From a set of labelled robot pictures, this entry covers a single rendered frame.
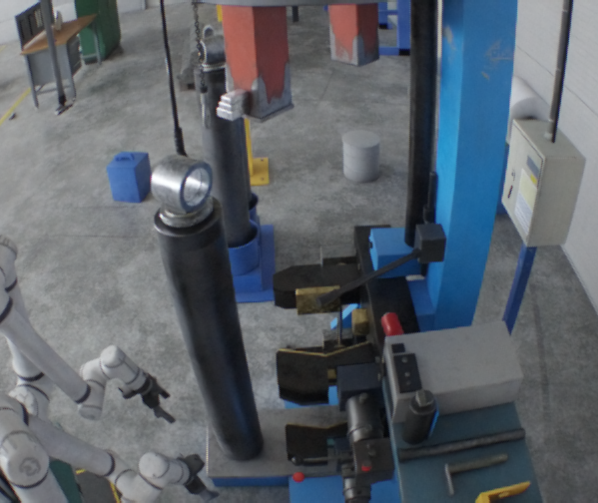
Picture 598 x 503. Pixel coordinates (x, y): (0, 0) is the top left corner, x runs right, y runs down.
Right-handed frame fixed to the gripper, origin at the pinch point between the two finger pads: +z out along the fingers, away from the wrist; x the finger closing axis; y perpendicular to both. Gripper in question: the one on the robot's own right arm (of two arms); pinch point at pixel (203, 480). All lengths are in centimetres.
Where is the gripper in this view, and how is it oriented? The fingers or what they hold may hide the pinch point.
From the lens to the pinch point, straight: 186.7
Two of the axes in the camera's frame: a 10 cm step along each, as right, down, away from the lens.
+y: -7.5, 6.6, -0.9
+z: 3.1, 4.7, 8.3
